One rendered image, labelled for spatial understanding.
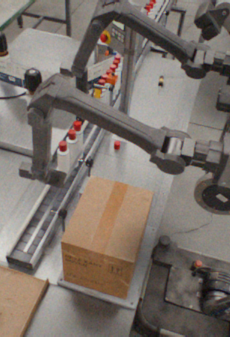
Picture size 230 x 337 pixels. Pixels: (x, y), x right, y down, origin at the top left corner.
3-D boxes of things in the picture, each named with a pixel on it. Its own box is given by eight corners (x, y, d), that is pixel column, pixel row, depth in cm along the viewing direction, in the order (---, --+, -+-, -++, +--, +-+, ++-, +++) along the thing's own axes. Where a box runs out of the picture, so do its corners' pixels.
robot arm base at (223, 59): (230, 86, 130) (241, 55, 121) (207, 81, 131) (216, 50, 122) (231, 74, 136) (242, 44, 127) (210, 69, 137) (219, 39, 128)
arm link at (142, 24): (104, 6, 111) (113, -20, 114) (86, 26, 123) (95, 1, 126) (211, 74, 129) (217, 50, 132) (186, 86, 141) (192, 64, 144)
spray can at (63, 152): (62, 171, 166) (59, 137, 151) (72, 174, 165) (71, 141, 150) (56, 178, 163) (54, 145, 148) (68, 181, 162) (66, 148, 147)
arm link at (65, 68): (79, 72, 156) (85, 55, 158) (54, 66, 158) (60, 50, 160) (83, 86, 168) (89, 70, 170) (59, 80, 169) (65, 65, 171)
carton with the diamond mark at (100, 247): (89, 217, 153) (91, 174, 133) (144, 232, 150) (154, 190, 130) (63, 280, 133) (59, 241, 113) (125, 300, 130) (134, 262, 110)
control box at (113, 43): (119, 37, 172) (122, -5, 158) (141, 53, 163) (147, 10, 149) (101, 42, 167) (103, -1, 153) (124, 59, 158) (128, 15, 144)
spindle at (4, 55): (3, 75, 213) (-7, 27, 192) (16, 78, 211) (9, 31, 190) (-5, 83, 207) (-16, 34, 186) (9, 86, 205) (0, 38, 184)
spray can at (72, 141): (70, 159, 171) (68, 125, 156) (80, 162, 170) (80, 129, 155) (65, 167, 168) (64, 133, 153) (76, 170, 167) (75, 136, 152)
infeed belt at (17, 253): (128, 56, 247) (129, 51, 244) (140, 59, 245) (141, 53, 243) (9, 262, 138) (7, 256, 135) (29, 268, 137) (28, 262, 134)
